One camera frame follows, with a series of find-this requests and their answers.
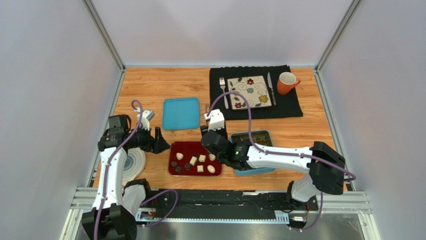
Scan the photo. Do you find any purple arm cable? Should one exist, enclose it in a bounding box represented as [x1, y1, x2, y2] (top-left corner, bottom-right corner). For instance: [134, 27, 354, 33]
[93, 99, 179, 240]
[206, 91, 357, 232]

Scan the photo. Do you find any silver table knife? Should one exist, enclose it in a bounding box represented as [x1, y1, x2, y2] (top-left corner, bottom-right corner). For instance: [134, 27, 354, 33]
[267, 72, 277, 106]

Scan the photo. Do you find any white rectangular chocolate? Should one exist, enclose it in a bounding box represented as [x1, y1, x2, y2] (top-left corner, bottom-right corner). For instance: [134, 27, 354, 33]
[198, 155, 206, 163]

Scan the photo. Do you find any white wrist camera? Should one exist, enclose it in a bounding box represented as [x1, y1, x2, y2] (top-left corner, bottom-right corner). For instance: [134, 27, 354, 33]
[203, 109, 225, 131]
[135, 107, 156, 131]

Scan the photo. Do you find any black cloth placemat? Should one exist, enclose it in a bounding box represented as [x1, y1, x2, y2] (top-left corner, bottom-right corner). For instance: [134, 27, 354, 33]
[209, 65, 303, 121]

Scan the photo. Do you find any blue chocolate tin box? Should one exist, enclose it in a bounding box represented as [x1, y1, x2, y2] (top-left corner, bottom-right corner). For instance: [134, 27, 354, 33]
[230, 129, 275, 177]

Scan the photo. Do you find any dark striped square chocolate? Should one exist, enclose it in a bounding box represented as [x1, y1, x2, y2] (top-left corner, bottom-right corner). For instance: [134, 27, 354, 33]
[184, 163, 192, 171]

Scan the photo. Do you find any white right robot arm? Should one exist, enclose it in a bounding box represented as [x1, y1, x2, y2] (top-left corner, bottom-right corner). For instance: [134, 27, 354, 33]
[200, 130, 346, 203]

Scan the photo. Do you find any floral square plate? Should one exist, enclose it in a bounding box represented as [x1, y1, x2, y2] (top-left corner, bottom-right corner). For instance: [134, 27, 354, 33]
[227, 75, 273, 109]

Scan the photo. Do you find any white oval chocolate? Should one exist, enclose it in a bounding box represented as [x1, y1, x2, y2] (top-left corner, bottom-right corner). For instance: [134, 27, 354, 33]
[175, 152, 184, 160]

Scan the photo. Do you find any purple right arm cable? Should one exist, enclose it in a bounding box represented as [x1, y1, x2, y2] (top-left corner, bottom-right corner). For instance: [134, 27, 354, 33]
[206, 91, 357, 232]

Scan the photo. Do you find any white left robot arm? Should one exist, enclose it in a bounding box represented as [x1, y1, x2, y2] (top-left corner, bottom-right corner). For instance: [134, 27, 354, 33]
[81, 109, 171, 240]

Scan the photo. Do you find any white round plate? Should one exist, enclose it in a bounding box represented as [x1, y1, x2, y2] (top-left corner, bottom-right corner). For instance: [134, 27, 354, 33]
[122, 148, 147, 186]

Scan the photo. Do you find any white cube chocolate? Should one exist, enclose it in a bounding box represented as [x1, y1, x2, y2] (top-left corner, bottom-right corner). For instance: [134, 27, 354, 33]
[189, 156, 198, 166]

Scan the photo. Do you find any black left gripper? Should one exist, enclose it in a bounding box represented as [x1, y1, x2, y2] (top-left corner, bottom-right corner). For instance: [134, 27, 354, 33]
[125, 123, 170, 155]

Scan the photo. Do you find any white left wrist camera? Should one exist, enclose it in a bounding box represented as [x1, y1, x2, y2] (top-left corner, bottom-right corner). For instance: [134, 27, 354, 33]
[135, 107, 156, 131]

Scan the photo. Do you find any blue tin lid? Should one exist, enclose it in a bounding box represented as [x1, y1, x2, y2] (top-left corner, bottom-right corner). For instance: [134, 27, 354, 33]
[162, 97, 200, 131]

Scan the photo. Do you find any silver fork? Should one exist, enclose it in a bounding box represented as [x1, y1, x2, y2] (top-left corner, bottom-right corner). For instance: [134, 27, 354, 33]
[219, 77, 229, 109]

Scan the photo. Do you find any white square chocolate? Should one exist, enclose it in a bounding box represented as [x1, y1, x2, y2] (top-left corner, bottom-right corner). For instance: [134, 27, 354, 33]
[197, 165, 204, 173]

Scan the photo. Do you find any orange mug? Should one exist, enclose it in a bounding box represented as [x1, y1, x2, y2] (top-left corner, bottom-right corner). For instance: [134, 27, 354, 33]
[277, 72, 301, 95]

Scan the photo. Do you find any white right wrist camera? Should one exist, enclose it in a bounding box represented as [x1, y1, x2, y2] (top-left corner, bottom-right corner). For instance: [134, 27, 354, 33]
[203, 109, 225, 131]

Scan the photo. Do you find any white egg-shaped chocolate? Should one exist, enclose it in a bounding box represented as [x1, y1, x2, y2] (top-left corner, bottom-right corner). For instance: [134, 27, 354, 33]
[207, 165, 216, 174]

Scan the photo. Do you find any red chocolate tray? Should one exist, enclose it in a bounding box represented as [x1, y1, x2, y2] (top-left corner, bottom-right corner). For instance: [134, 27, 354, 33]
[168, 141, 223, 177]

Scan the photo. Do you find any dark striped cube chocolate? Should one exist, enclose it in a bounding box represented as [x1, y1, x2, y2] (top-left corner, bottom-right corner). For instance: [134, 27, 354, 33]
[175, 166, 182, 174]

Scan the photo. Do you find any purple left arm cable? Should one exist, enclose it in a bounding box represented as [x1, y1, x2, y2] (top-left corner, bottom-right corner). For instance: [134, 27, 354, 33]
[93, 99, 179, 240]

